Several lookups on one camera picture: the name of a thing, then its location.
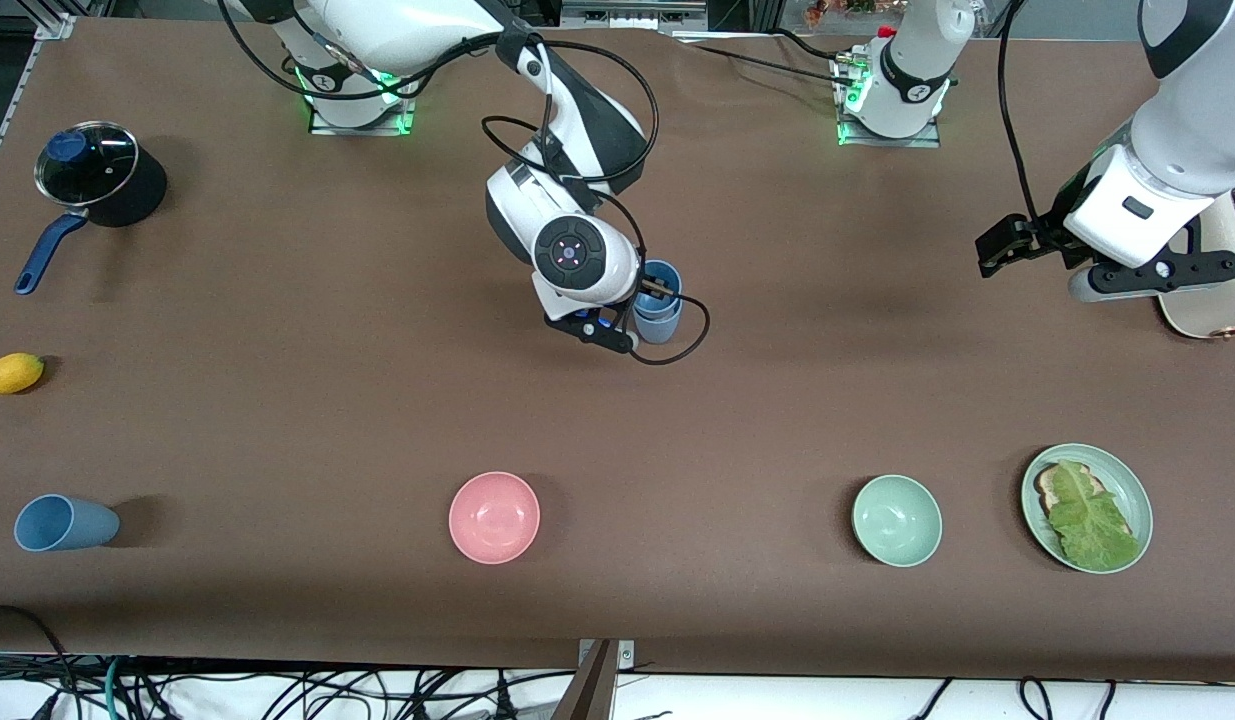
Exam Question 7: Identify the blue plastic cup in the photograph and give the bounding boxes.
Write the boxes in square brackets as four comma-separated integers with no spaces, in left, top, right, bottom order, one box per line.
[14,494,121,553]
[633,300,684,347]
[634,259,684,319]

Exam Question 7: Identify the brown table cover sheet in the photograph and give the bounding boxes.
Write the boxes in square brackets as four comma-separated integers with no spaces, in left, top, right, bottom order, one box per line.
[0,15,1235,683]

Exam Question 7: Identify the cream toaster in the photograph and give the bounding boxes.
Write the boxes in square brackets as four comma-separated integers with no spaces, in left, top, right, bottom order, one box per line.
[1157,185,1235,341]

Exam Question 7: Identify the bread slice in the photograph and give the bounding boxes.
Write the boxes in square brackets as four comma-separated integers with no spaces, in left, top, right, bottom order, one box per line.
[1035,462,1108,521]

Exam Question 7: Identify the mint green plate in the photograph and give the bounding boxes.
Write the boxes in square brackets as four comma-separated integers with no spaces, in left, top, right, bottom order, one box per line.
[1021,443,1154,575]

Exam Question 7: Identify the pink bowl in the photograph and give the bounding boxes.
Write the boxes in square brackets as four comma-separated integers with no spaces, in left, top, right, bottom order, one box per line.
[448,471,541,566]

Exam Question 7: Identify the green lettuce leaf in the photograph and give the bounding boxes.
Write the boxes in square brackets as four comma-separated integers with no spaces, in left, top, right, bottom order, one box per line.
[1047,459,1143,572]

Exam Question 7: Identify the colourful small objects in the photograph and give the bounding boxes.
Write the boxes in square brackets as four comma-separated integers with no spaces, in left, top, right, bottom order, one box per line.
[803,0,880,27]

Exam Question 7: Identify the mint green bowl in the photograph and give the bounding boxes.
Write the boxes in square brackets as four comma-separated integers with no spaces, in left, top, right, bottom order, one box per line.
[852,474,944,569]

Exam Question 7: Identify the dark pole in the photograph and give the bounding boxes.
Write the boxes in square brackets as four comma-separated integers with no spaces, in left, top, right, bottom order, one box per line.
[550,640,618,720]

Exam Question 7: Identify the yellow lemon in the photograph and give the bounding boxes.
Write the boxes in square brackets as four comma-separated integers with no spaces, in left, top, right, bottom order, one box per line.
[0,352,46,395]

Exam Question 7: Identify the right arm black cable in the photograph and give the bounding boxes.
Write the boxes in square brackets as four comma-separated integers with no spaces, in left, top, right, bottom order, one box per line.
[217,0,711,367]

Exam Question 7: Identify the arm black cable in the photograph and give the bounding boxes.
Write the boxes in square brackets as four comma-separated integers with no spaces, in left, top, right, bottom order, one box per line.
[995,0,1038,219]
[217,0,711,367]

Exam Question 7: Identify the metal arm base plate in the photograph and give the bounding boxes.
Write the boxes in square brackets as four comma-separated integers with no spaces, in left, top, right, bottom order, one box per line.
[835,55,944,149]
[309,40,419,137]

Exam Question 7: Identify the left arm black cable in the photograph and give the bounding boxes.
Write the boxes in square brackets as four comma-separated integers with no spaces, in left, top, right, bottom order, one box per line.
[995,0,1038,219]

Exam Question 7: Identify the black base cable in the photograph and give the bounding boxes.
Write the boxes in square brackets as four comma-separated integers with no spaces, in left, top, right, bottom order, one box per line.
[677,36,863,89]

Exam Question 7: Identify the aluminium frame crossbar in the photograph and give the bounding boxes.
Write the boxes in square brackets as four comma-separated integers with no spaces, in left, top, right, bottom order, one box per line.
[560,0,710,33]

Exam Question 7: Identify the silver table clamp bracket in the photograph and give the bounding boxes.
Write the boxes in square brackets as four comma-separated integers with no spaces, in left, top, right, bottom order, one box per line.
[577,640,636,671]

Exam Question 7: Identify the aluminium frame rail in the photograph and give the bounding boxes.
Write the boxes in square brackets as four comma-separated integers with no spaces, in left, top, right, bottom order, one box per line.
[0,0,113,196]

